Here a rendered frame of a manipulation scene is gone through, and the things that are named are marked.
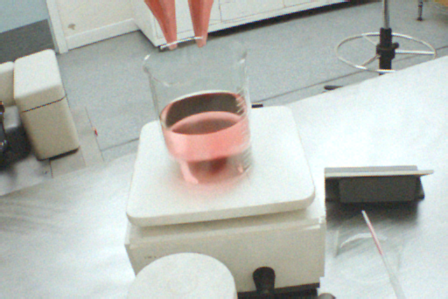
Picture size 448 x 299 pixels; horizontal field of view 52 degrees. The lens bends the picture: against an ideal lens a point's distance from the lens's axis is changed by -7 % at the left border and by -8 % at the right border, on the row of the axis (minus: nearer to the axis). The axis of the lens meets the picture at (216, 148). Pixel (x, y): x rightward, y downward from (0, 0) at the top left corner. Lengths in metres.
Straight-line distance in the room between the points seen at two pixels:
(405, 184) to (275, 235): 0.15
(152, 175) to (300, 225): 0.10
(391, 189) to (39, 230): 0.32
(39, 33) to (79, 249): 2.90
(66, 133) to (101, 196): 0.84
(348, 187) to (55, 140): 1.00
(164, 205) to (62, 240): 0.16
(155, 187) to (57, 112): 0.97
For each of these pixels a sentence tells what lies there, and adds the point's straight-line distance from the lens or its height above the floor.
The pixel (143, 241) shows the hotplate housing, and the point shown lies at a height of 0.82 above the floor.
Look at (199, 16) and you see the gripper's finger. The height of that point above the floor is 0.89.
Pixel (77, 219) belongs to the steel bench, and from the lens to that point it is 0.47.
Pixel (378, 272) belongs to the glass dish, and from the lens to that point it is 0.36.
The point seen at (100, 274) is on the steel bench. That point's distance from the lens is 0.41.
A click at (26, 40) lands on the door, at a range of 3.30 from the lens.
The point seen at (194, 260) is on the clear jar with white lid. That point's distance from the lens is 0.28.
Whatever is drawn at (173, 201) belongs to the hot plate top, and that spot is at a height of 0.84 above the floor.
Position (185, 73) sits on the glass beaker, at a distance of 0.33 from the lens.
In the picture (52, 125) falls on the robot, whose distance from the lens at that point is 1.30.
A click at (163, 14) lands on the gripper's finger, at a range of 0.46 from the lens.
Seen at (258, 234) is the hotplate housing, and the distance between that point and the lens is 0.31.
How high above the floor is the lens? 1.03
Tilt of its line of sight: 33 degrees down
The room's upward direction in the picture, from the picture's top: 9 degrees counter-clockwise
